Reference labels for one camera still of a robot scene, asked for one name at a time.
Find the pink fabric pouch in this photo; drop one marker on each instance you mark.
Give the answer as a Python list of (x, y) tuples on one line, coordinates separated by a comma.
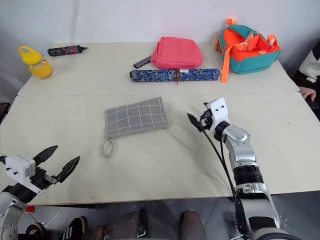
[(176, 52)]

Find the bystander's bare hand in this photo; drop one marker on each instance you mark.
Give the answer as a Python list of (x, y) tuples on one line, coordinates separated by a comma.
[(308, 93)]

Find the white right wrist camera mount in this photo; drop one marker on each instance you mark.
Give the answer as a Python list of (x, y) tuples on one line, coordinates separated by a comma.
[(220, 112)]

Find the person at table edge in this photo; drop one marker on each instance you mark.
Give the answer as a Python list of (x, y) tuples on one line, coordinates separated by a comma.
[(310, 65)]

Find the blue patterned rolled scroll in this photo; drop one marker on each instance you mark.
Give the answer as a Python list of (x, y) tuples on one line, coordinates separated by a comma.
[(155, 75)]

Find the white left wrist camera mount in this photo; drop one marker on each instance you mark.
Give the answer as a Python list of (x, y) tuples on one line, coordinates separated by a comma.
[(18, 165)]

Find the brown rounded shape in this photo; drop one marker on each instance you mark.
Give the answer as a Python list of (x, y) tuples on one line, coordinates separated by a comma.
[(192, 225)]

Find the black shoe with white stripes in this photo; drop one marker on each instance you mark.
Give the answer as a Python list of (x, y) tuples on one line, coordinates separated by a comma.
[(75, 228), (35, 232)]

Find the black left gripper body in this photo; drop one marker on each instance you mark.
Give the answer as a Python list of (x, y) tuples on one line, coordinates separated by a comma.
[(41, 178)]

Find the dark grey flat box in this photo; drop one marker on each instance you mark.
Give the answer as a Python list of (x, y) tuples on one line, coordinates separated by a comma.
[(141, 62)]

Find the black and red electric screwdriver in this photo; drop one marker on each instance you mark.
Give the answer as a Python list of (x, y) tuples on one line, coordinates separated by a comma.
[(65, 50)]

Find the orange and teal backpack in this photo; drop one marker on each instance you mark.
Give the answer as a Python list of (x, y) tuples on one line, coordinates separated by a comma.
[(252, 58)]

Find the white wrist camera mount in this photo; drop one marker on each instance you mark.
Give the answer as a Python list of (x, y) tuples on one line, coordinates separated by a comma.
[(18, 165), (220, 112)]

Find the yellow-lidded jar of orange juice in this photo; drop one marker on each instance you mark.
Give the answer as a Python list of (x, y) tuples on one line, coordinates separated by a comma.
[(40, 66)]

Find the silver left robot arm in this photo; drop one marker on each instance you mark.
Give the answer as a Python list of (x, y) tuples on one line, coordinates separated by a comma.
[(11, 200)]

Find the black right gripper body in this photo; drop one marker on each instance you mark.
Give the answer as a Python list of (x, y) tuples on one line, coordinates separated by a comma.
[(209, 116)]

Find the grey checked pouch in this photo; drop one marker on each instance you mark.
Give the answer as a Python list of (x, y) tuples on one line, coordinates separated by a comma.
[(136, 115)]

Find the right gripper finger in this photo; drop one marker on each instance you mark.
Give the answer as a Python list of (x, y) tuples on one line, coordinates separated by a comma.
[(205, 104), (194, 121)]

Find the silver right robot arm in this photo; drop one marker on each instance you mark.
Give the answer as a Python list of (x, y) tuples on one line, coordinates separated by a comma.
[(242, 155)]

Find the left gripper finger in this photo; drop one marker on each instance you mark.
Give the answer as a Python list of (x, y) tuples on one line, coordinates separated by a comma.
[(68, 168), (46, 153)]

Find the beige plush pendant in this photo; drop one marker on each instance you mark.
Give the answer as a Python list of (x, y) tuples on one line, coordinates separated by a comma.
[(215, 41)]

